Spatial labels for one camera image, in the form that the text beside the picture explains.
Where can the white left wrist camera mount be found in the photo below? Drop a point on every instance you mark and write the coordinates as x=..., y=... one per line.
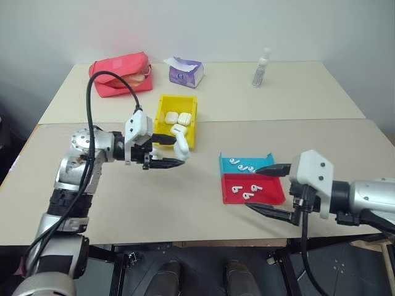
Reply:
x=139, y=123

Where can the white earbud case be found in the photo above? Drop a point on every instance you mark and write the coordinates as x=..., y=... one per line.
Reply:
x=184, y=119
x=170, y=118
x=182, y=146

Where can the yellow plastic bin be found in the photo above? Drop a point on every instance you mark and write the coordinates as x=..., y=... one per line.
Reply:
x=176, y=103

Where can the closed white earbud case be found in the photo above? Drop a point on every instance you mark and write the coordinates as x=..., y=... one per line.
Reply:
x=184, y=119
x=170, y=118

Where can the red plastic tray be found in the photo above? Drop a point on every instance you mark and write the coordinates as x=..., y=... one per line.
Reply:
x=268, y=191

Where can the red zipper pouch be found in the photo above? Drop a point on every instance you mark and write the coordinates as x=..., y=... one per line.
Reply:
x=123, y=61

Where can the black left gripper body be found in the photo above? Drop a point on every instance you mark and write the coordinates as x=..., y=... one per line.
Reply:
x=142, y=154

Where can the clear spray bottle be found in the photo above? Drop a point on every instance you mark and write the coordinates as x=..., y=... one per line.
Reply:
x=259, y=74

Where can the white earbud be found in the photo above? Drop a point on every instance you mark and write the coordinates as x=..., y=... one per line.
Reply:
x=233, y=161
x=241, y=167
x=236, y=189
x=255, y=187
x=251, y=169
x=247, y=195

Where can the purple tissue pack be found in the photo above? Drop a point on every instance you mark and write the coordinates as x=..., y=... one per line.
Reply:
x=182, y=75

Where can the dark rounded shape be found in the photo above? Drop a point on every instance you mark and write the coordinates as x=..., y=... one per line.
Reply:
x=171, y=277
x=236, y=277

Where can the blue plastic tray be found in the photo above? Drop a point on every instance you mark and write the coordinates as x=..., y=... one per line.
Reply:
x=259, y=161

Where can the light wooden frame piece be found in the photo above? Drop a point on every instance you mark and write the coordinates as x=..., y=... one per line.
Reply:
x=385, y=256

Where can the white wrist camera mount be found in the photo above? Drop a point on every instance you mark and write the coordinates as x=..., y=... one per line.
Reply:
x=139, y=123
x=308, y=172

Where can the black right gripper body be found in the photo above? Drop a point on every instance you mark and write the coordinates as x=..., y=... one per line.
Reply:
x=297, y=197

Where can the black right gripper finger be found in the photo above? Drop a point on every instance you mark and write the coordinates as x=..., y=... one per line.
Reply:
x=274, y=212
x=276, y=170

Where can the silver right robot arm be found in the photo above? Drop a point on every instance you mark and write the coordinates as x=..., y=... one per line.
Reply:
x=370, y=194

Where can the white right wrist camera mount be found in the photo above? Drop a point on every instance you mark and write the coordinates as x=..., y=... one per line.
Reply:
x=308, y=172

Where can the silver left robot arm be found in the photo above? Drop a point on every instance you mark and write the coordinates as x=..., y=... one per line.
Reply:
x=77, y=142

